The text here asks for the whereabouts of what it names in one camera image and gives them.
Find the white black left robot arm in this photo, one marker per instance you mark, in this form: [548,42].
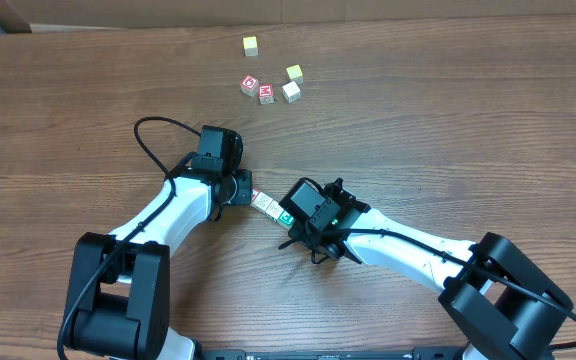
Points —
[118,298]

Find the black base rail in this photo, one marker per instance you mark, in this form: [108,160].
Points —
[416,353]

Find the yellow G letter block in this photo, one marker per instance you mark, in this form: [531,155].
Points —
[295,74]

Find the red I letter block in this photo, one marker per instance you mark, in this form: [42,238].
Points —
[255,193]

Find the green B letter block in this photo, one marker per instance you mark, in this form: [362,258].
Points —
[274,210]

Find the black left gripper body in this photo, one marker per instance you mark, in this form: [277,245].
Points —
[241,187]

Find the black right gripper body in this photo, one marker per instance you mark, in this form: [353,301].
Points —
[292,230]

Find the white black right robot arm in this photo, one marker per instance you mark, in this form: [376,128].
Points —
[504,304]

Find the red M letter block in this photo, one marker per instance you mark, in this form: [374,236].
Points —
[266,94]

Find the wooden block red side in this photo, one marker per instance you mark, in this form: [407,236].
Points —
[262,201]

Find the wooden number 3 block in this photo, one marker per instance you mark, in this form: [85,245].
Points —
[291,91]

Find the green F letter block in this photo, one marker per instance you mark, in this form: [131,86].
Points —
[286,220]

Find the red G letter block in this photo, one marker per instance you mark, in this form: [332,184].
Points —
[249,85]

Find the far yellow letter block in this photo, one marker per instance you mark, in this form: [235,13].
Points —
[250,46]

